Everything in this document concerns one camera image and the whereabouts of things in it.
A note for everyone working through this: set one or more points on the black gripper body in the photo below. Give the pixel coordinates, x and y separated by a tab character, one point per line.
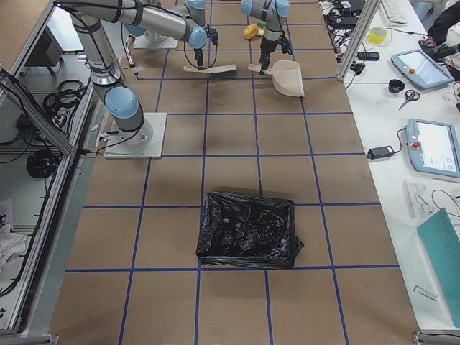
266	47
198	54

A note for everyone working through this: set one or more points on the white hand brush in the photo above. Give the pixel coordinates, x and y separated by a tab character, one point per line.
215	71

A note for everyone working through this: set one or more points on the brown potato toy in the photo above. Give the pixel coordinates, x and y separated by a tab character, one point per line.
251	31

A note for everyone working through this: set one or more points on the white plastic dustpan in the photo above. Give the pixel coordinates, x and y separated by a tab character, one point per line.
287	78

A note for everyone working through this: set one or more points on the black phone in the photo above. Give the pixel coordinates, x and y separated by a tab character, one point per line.
368	56

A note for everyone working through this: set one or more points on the yellow tape roll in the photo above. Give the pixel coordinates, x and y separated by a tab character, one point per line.
377	35

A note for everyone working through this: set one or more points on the small black bowl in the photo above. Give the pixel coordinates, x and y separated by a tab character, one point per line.
395	86

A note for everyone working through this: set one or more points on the white keyboard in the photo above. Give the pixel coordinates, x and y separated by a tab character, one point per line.
392	13

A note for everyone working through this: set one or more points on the black power adapter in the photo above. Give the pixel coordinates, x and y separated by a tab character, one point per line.
380	152

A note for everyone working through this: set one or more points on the far teach pendant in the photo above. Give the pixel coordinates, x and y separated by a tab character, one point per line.
420	69

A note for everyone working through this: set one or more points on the teach pendant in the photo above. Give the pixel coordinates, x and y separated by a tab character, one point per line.
433	147
420	69

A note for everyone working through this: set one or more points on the near teach pendant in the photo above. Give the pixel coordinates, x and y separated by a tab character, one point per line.
433	147

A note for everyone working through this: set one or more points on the teal folder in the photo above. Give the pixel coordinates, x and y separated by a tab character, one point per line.
441	243

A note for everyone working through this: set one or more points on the metal hex key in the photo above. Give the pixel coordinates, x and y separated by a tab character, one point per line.
425	293

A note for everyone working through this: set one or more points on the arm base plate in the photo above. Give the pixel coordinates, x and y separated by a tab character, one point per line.
148	141
154	41

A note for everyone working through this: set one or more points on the aluminium frame post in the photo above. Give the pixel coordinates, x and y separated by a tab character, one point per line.
366	17

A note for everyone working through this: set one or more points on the black handled scissors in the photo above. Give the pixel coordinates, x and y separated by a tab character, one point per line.
410	95

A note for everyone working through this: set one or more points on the aluminium side frame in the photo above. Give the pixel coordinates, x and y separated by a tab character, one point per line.
43	115

